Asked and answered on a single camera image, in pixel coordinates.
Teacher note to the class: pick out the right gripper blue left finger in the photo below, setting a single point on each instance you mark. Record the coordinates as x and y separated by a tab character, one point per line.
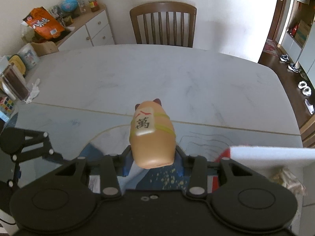
125	162

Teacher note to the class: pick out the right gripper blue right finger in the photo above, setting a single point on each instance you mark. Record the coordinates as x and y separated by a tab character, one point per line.
178	162

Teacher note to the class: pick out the decorated blue table mat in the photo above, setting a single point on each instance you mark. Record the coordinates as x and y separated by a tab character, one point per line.
119	152

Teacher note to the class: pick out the red and white cardboard box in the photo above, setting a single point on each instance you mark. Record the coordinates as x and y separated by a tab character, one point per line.
267	160

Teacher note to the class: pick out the crumpled silver snack wrapper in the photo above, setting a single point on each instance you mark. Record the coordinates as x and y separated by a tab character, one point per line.
288	180

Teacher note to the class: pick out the rubik's cube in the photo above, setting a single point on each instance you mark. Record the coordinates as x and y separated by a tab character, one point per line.
7	106

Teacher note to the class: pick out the crumpled white tissue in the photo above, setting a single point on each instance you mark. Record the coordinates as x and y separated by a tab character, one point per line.
34	91

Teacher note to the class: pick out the white drawer cabinet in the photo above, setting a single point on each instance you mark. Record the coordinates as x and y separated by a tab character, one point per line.
88	30

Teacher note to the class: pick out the glass jar with dark contents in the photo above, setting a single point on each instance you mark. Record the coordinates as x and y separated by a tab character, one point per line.
13	83

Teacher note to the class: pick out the wooden chair at table end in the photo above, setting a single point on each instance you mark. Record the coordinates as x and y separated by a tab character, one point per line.
164	23

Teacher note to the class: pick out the white printed mug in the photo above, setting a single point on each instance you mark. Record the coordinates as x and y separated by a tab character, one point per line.
29	56

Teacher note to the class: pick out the white slippers pair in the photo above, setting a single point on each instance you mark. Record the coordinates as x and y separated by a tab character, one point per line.
306	90

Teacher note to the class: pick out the dark sneakers pair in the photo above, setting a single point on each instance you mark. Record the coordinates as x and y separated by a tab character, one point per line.
291	66

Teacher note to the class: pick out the orange snack bag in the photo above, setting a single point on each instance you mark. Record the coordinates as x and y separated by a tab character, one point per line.
43	23

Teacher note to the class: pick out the white shoe cabinet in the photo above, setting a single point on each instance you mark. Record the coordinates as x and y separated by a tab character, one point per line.
297	33

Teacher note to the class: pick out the blue globe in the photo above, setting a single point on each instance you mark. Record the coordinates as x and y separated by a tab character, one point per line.
69	5

